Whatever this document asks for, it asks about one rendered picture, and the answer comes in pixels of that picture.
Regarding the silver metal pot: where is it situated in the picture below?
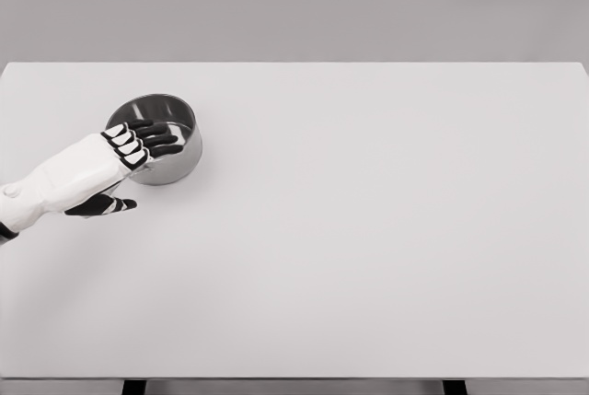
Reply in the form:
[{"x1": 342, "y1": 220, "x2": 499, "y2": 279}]
[{"x1": 105, "y1": 94, "x2": 204, "y2": 187}]

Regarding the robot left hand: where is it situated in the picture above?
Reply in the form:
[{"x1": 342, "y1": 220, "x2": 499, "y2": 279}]
[{"x1": 33, "y1": 119, "x2": 185, "y2": 219}]

